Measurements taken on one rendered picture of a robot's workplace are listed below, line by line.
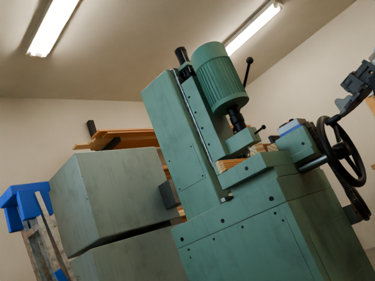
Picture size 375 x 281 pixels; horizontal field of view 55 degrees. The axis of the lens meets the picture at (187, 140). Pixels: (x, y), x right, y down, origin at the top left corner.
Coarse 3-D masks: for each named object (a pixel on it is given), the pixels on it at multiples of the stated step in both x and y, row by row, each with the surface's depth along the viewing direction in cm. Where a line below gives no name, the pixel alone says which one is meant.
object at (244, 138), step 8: (248, 128) 153; (232, 136) 158; (240, 136) 155; (248, 136) 152; (256, 136) 154; (232, 144) 158; (240, 144) 155; (248, 144) 153; (232, 152) 158; (240, 152) 161
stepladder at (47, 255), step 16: (16, 192) 140; (32, 192) 143; (48, 192) 147; (0, 208) 148; (16, 208) 151; (32, 208) 140; (48, 208) 144; (16, 224) 148; (32, 224) 150; (48, 224) 140; (32, 240) 149; (48, 240) 138; (32, 256) 147; (48, 256) 138; (64, 256) 137; (48, 272) 147; (64, 272) 138
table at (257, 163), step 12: (252, 156) 127; (264, 156) 125; (276, 156) 132; (288, 156) 139; (300, 156) 137; (312, 156) 140; (240, 168) 130; (252, 168) 127; (264, 168) 124; (228, 180) 133; (240, 180) 130
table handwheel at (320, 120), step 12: (324, 120) 129; (324, 132) 123; (336, 132) 136; (324, 144) 121; (336, 144) 130; (348, 144) 140; (324, 156) 133; (336, 156) 129; (348, 156) 129; (300, 168) 139; (312, 168) 137; (336, 168) 119; (360, 168) 134; (348, 180) 120; (360, 180) 125
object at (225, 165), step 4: (228, 160) 138; (232, 160) 139; (236, 160) 141; (240, 160) 143; (244, 160) 146; (220, 164) 135; (224, 164) 134; (228, 164) 136; (232, 164) 138; (236, 164) 140; (224, 168) 134; (228, 168) 135
